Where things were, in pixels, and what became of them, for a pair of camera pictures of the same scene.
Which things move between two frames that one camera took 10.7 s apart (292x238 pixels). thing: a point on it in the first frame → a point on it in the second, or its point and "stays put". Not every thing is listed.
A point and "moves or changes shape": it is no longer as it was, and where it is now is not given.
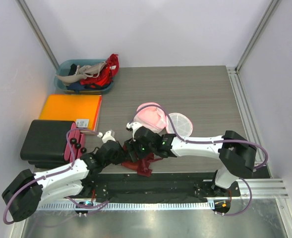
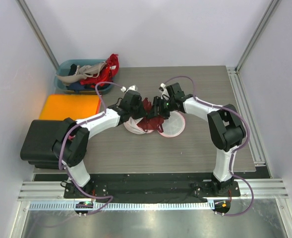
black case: (49, 143) stays put
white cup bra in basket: (89, 71) stays put
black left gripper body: (119, 157) → (138, 112)
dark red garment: (142, 166) → (148, 124)
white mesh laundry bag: (152, 115) moves or changes shape
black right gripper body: (141, 150) → (164, 107)
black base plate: (140, 187) stays put
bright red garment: (106, 75) stays put
